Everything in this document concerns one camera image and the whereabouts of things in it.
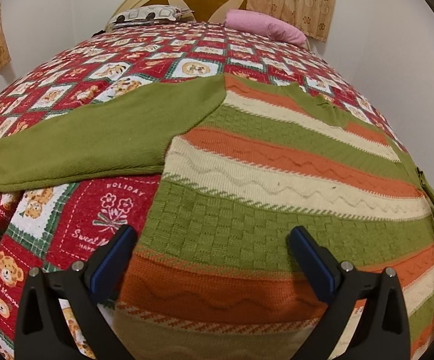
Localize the pink pillow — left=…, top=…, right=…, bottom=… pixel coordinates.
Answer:
left=224, top=9, right=307, bottom=47

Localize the car print pillow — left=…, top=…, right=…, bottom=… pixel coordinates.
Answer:
left=105, top=4, right=193, bottom=31

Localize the red patchwork teddy bedspread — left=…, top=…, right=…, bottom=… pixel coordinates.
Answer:
left=0, top=23, right=434, bottom=359

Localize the green orange striped knit sweater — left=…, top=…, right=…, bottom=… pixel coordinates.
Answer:
left=0, top=74, right=434, bottom=359

